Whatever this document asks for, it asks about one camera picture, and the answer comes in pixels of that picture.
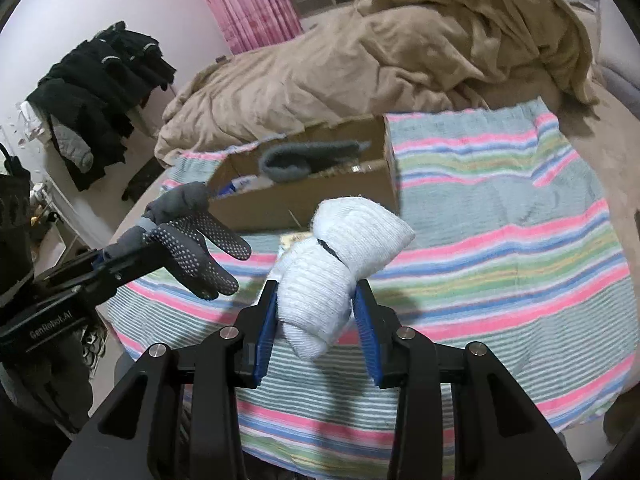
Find grey dotted grip glove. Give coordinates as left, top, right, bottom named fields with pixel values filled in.
left=103, top=182, right=252, bottom=300

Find white socks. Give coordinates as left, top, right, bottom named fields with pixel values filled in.
left=269, top=196, right=416, bottom=361

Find grey fuzzy glove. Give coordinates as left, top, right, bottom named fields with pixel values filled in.
left=258, top=140, right=371, bottom=183

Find grey knit garment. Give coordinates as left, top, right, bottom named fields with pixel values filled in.
left=51, top=116, right=94, bottom=174

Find blue tissue pack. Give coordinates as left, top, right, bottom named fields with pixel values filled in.
left=218, top=174, right=259, bottom=196

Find brown cardboard box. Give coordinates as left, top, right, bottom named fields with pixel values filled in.
left=208, top=116, right=399, bottom=233

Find black clothes pile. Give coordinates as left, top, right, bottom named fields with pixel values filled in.
left=27, top=21, right=176, bottom=192

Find yellow duck tissue pack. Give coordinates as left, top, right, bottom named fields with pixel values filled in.
left=278, top=232, right=311, bottom=256

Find pink curtain left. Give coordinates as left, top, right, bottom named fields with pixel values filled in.
left=206, top=0, right=303, bottom=54

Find beige fleece blanket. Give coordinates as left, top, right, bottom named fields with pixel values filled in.
left=155, top=0, right=597, bottom=165

